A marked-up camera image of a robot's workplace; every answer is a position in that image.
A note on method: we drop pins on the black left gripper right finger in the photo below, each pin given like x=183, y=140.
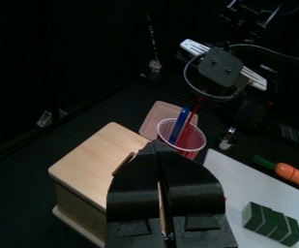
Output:
x=193, y=193

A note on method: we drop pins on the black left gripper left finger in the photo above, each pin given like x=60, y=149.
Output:
x=129, y=200

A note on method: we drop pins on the red plastic toy knife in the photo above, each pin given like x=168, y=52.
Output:
x=189, y=124

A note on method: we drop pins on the white cutting board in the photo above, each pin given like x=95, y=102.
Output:
x=249, y=190

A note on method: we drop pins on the green sushi roll piece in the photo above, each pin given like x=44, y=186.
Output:
x=291, y=234
x=265, y=223
x=251, y=216
x=277, y=227

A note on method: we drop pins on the pink plastic plate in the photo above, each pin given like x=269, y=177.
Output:
x=155, y=116

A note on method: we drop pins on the light wooden slotted box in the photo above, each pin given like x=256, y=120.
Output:
x=91, y=158

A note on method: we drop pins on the red plastic cup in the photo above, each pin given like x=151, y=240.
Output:
x=193, y=139

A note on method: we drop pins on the small silver metal object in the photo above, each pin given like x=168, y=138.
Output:
x=227, y=140

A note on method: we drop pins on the orange toy carrot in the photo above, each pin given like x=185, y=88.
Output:
x=291, y=172

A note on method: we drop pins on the silver frame corner bracket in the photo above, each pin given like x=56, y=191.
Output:
x=155, y=65
x=44, y=118

